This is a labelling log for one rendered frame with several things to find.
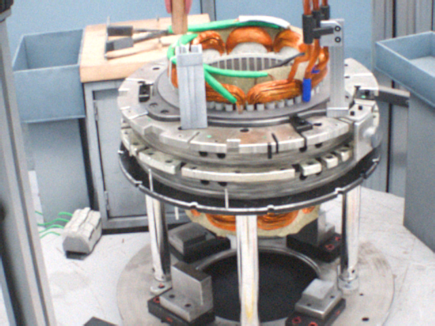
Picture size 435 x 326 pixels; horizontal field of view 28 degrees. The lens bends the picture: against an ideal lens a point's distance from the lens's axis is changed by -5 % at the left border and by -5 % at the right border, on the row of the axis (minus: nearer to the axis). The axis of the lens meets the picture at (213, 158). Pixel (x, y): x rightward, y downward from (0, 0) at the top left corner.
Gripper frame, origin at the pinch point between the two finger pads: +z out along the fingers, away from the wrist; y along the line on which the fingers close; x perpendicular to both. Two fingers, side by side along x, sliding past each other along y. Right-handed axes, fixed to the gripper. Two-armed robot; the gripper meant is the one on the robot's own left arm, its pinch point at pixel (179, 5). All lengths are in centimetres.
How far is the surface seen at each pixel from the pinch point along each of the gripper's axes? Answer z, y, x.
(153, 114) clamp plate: 14.8, -2.9, 4.7
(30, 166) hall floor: 127, -74, 201
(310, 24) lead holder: 1.7, 13.9, 1.7
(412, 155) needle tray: 30, 32, 30
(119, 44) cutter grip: 16.0, -11.5, 31.3
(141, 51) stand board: 18.0, -8.6, 34.0
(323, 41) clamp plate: 4.2, 15.5, 3.4
